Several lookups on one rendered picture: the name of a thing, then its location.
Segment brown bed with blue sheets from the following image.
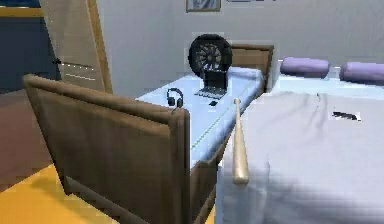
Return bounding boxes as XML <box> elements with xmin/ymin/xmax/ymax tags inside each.
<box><xmin>23</xmin><ymin>43</ymin><xmax>275</xmax><ymax>224</ymax></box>

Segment bed with white cover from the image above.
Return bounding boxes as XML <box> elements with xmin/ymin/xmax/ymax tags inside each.
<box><xmin>214</xmin><ymin>69</ymin><xmax>384</xmax><ymax>224</ymax></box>

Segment black headphones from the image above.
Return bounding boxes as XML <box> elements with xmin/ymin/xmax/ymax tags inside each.
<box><xmin>166</xmin><ymin>87</ymin><xmax>185</xmax><ymax>109</ymax></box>

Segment black laptop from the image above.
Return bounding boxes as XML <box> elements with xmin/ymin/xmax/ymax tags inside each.
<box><xmin>194</xmin><ymin>69</ymin><xmax>229</xmax><ymax>100</ymax></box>

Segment black round wheel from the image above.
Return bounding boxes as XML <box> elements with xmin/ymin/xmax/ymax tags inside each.
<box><xmin>187</xmin><ymin>33</ymin><xmax>233</xmax><ymax>80</ymax></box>

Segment wooden baseball bat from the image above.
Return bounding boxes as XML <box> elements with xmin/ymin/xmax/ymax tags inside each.
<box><xmin>232</xmin><ymin>97</ymin><xmax>250</xmax><ymax>186</ymax></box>

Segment purple pillow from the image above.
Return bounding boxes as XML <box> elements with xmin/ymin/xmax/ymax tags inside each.
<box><xmin>279</xmin><ymin>56</ymin><xmax>330</xmax><ymax>80</ymax></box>
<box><xmin>339</xmin><ymin>61</ymin><xmax>384</xmax><ymax>86</ymax></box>

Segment light wooden room door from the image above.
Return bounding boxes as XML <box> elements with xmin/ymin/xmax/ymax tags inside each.
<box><xmin>38</xmin><ymin>0</ymin><xmax>114</xmax><ymax>95</ymax></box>

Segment framed wall picture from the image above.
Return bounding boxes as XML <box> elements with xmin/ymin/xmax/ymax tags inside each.
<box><xmin>185</xmin><ymin>0</ymin><xmax>222</xmax><ymax>13</ymax></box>

